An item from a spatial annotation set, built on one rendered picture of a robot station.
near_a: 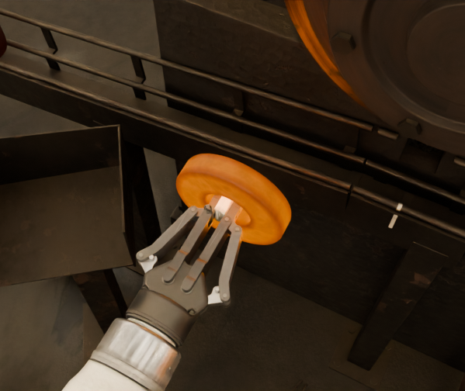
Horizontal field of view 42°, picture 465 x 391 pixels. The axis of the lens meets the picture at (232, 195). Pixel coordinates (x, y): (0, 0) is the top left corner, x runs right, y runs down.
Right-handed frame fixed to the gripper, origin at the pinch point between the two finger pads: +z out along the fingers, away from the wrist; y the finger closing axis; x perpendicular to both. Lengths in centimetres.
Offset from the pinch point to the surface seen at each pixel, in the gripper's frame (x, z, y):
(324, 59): 10.6, 17.1, 4.3
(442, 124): 16.4, 9.2, 20.2
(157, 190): -86, 34, -44
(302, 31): 13.8, 17.2, 1.0
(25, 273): -24.2, -16.4, -30.4
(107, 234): -23.5, -4.6, -21.8
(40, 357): -83, -22, -45
